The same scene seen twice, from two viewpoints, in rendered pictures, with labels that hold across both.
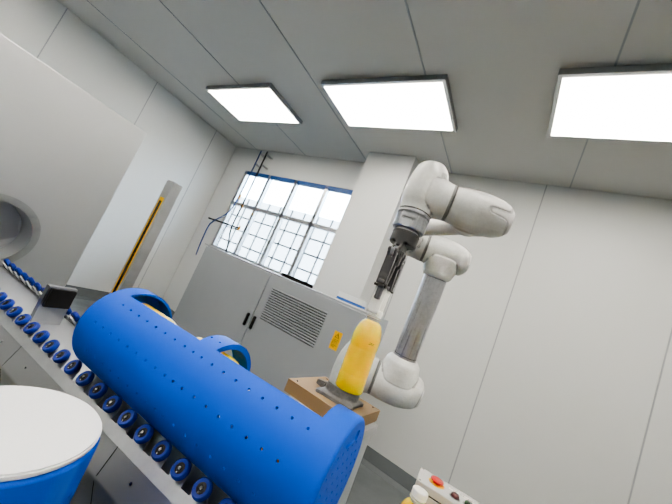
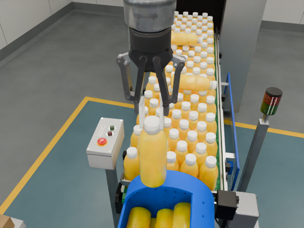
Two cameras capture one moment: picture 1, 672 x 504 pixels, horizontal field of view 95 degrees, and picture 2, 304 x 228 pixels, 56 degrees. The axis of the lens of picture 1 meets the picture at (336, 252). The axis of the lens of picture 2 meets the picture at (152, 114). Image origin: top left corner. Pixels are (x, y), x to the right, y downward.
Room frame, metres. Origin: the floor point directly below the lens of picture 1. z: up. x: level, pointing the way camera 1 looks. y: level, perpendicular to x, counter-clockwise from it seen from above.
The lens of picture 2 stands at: (0.96, 0.31, 1.90)
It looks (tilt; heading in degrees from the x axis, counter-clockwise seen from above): 40 degrees down; 253
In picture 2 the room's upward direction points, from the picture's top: straight up
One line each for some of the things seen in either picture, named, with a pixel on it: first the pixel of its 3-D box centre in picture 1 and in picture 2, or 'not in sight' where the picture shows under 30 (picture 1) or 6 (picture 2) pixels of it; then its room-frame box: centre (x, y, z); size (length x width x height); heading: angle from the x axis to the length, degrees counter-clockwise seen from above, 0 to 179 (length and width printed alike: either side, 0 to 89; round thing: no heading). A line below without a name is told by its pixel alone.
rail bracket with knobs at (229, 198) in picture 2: not in sight; (223, 205); (0.52, -0.19, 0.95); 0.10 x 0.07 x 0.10; 154
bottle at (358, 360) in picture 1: (361, 352); (152, 154); (0.81, -0.16, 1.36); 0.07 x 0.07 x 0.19
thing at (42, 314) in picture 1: (54, 305); not in sight; (1.30, 0.96, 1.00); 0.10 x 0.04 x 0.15; 154
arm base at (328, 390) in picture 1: (338, 390); not in sight; (1.46, -0.25, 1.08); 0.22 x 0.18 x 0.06; 62
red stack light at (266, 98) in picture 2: not in sight; (272, 97); (0.23, -0.43, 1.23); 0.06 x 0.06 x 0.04
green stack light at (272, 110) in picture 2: not in sight; (269, 106); (0.23, -0.43, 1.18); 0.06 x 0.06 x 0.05
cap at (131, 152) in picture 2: (418, 495); (131, 153); (0.82, -0.42, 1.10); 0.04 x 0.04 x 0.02
